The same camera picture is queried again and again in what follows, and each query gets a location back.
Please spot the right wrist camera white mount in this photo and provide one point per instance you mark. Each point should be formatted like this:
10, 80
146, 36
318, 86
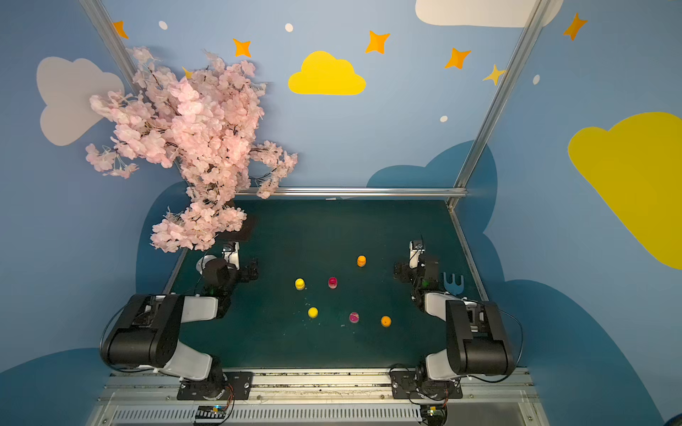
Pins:
416, 250

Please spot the orange jar lid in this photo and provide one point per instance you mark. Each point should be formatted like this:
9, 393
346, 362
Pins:
386, 321

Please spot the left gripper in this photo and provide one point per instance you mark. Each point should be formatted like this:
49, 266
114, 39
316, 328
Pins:
249, 270

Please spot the left aluminium frame post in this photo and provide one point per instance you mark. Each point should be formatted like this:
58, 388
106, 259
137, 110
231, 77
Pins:
100, 19

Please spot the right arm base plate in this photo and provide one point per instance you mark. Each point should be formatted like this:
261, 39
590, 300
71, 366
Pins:
413, 385

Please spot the silver metal can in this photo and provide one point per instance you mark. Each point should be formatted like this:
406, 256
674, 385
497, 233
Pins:
202, 263

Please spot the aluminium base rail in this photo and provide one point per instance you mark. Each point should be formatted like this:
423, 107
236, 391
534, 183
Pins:
328, 396

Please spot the aluminium frame post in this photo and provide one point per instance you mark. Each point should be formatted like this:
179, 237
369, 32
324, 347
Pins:
100, 19
523, 49

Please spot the left electronics board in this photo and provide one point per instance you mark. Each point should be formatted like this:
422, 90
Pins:
210, 415

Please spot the right electronics board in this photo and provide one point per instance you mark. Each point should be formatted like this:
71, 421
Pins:
432, 415

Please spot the pink cherry blossom tree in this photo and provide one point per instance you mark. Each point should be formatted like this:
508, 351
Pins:
204, 124

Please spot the electronics board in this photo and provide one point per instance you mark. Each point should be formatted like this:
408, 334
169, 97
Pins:
432, 415
210, 415

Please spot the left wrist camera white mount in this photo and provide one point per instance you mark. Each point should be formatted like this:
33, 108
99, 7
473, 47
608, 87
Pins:
230, 252

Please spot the blue garden fork wooden handle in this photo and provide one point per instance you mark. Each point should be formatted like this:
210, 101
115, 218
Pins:
454, 283

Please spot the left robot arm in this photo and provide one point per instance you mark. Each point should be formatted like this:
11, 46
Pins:
146, 334

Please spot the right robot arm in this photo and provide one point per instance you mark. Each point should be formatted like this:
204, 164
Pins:
476, 340

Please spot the yellow paint jar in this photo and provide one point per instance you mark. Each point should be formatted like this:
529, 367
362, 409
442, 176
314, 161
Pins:
300, 284

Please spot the horizontal aluminium frame bar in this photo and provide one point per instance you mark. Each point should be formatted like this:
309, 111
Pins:
370, 192

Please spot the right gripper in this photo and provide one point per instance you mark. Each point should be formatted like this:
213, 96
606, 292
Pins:
402, 271

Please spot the right aluminium frame post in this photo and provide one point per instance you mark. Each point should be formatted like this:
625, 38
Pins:
523, 49

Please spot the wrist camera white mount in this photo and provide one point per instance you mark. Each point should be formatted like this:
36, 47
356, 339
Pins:
230, 252
416, 250

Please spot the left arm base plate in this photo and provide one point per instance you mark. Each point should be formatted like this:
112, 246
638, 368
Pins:
217, 387

